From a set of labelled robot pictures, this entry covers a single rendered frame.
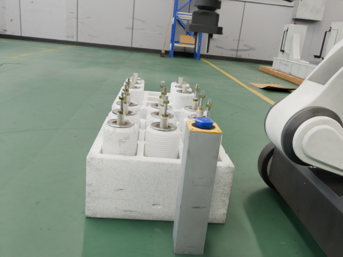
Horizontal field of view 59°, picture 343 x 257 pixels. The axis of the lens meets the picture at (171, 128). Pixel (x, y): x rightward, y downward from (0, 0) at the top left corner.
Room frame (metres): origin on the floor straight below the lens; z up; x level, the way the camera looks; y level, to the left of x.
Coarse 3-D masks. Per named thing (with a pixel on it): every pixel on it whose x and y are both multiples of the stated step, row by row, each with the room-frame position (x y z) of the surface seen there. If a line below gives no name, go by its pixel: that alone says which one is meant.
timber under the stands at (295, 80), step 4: (260, 68) 5.59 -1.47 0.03; (264, 68) 5.38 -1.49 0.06; (268, 68) 5.22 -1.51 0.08; (268, 72) 5.16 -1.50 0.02; (272, 72) 5.01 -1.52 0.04; (276, 72) 4.85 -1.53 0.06; (280, 72) 4.72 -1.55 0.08; (280, 76) 4.66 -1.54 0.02; (284, 76) 4.52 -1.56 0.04; (288, 76) 4.39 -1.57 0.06; (292, 76) 4.29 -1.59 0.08; (296, 76) 4.35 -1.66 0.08; (288, 80) 4.36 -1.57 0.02; (292, 80) 4.24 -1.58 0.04; (296, 80) 4.13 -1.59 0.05; (300, 80) 4.02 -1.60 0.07; (304, 80) 4.00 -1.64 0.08; (296, 84) 4.11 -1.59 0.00; (300, 84) 4.00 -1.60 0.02
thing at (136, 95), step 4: (140, 88) 1.35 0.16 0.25; (132, 92) 1.31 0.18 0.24; (136, 92) 1.31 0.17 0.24; (140, 92) 1.33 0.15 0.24; (132, 96) 1.31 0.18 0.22; (136, 96) 1.31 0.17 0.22; (140, 96) 1.33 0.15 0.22; (132, 100) 1.31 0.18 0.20; (136, 100) 1.31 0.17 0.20; (140, 100) 1.34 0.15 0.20; (140, 104) 1.34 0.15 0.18
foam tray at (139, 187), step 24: (144, 120) 1.09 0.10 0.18; (96, 144) 0.81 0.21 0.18; (144, 144) 0.85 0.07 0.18; (96, 168) 0.72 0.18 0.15; (120, 168) 0.72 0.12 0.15; (144, 168) 0.73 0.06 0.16; (168, 168) 0.74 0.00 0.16; (216, 168) 0.75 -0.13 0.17; (96, 192) 0.72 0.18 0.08; (120, 192) 0.72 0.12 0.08; (144, 192) 0.73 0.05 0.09; (168, 192) 0.74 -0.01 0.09; (216, 192) 0.75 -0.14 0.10; (96, 216) 0.72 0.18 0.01; (120, 216) 0.72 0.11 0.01; (144, 216) 0.73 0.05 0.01; (168, 216) 0.74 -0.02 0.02; (216, 216) 0.75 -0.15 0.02
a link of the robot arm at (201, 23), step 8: (200, 0) 1.02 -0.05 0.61; (208, 0) 1.01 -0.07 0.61; (216, 0) 1.02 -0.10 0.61; (200, 8) 1.04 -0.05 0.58; (208, 8) 1.03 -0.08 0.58; (216, 8) 1.05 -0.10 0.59; (192, 16) 1.04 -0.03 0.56; (200, 16) 1.03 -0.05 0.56; (208, 16) 1.03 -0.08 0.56; (216, 16) 1.03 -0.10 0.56; (192, 24) 1.04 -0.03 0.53; (200, 24) 1.03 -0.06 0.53; (208, 24) 1.03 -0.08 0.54; (216, 24) 1.03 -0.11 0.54; (200, 32) 1.03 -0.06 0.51; (208, 32) 1.03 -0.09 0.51; (216, 32) 1.02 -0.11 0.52
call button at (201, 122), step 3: (198, 117) 0.66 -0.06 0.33; (201, 117) 0.66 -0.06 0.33; (204, 117) 0.66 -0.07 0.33; (195, 120) 0.64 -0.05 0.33; (198, 120) 0.63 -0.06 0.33; (201, 120) 0.63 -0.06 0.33; (204, 120) 0.64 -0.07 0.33; (207, 120) 0.64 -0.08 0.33; (210, 120) 0.64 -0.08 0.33; (198, 123) 0.63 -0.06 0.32; (201, 123) 0.63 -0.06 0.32; (204, 123) 0.63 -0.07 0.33; (207, 123) 0.63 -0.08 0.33; (210, 123) 0.63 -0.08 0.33; (201, 126) 0.63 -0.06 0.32; (204, 126) 0.63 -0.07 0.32; (207, 126) 0.63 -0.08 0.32; (210, 126) 0.64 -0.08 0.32
